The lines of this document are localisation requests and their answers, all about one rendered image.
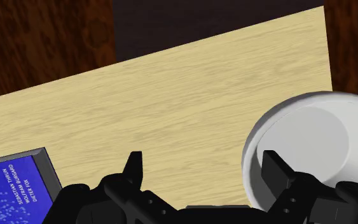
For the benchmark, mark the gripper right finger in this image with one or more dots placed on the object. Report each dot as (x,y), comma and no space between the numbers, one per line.
(299,192)

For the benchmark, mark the blue book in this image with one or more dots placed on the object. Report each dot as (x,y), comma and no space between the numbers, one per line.
(11,189)

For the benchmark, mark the white bowl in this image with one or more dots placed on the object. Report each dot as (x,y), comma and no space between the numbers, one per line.
(309,136)

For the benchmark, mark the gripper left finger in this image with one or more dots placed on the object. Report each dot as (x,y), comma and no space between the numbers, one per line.
(126,189)

